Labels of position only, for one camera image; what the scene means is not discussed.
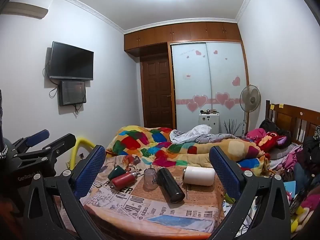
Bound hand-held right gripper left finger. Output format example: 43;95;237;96
22;144;107;240

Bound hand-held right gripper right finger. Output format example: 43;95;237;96
209;145;292;240

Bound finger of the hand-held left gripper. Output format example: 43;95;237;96
11;133;77;166
11;129;50;153

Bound green cup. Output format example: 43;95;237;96
107;165;127;180

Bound red bottle cup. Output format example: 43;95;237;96
111;171;140;190

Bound clear glass cup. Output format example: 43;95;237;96
143;168;158;190

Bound yellow tube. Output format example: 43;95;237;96
69;136;97;170

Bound white cylindrical bottle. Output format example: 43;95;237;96
182;166;216;186

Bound dark decorative twigs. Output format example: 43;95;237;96
224;119;243;137

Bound grey white crumpled cloth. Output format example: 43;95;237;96
169;124;240;144

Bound small white cabinet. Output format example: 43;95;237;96
199;112;220;133

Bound pink cloth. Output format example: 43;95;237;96
245;128;267;143

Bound red plush toy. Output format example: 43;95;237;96
255;131;288;153

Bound black cylindrical flask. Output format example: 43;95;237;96
156;167;186;204

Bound black bag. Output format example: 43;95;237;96
259;119;278;133

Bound colourful patchwork quilt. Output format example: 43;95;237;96
106;126;272;178

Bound light blue box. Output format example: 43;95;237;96
284;181;297;196

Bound standing fan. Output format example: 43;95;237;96
239;84;261;133

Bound brown wooden headboard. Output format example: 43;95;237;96
265;100;320;146

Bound black clothing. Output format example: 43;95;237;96
296;136;320;180

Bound white sliding wardrobe with hearts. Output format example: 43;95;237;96
170;41;250;133

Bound yellow pink plush toy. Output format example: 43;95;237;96
290;200;320;233

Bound brown wooden door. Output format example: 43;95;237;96
140;55;174;130

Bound white air conditioner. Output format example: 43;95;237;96
1;0;55;20

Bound brown overhead cabinet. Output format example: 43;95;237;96
124;22;242;58

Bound small black wall monitor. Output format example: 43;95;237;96
58;80;87;107

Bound black wall television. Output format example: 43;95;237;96
49;41;94;81

